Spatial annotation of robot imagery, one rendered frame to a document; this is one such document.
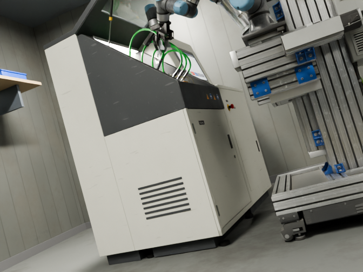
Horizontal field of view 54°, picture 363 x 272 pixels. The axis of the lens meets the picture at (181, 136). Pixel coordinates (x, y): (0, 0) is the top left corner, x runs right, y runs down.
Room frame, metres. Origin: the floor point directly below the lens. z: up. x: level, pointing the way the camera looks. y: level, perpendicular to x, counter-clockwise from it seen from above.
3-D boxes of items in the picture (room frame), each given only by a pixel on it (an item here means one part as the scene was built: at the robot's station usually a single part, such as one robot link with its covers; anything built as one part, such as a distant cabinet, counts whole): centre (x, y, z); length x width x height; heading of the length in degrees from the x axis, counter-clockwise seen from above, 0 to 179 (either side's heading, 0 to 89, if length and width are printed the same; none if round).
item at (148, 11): (2.36, -0.04, 1.52); 0.09 x 0.08 x 0.11; 99
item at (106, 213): (2.89, 0.30, 0.75); 1.40 x 0.28 x 1.50; 155
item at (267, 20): (1.85, -0.57, 1.09); 0.15 x 0.15 x 0.10
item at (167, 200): (2.39, 0.05, 0.39); 0.70 x 0.58 x 0.79; 155
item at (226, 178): (2.27, -0.21, 0.44); 0.65 x 0.02 x 0.68; 155
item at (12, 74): (3.41, 1.48, 1.73); 0.33 x 0.23 x 0.11; 163
